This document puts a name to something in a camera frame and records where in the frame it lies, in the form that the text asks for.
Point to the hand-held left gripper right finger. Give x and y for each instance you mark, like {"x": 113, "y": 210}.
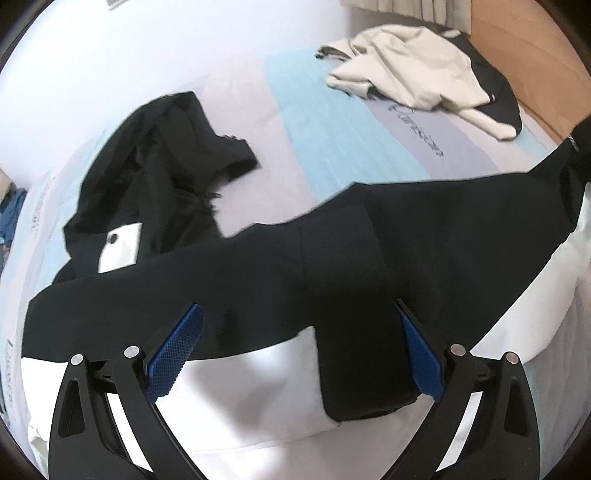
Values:
{"x": 421, "y": 355}

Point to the cream and black garment pile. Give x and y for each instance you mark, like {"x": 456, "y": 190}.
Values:
{"x": 406, "y": 69}

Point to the black and white jacket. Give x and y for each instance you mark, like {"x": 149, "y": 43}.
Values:
{"x": 323, "y": 258}

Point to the light curtain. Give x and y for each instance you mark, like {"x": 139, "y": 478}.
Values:
{"x": 406, "y": 7}

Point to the blue cloth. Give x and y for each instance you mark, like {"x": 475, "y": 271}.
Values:
{"x": 11, "y": 217}

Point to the pastel striped bed sheet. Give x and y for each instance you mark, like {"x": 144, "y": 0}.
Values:
{"x": 323, "y": 134}

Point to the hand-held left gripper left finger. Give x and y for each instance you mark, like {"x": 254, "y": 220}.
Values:
{"x": 178, "y": 350}

